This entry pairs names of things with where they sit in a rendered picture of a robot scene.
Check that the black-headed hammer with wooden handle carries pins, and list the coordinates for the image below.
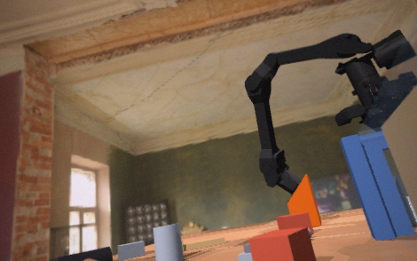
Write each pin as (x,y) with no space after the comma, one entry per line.
(102,254)

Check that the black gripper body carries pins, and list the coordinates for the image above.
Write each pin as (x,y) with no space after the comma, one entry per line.
(360,89)

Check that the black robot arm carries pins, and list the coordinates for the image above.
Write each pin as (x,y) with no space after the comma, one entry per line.
(258,86)

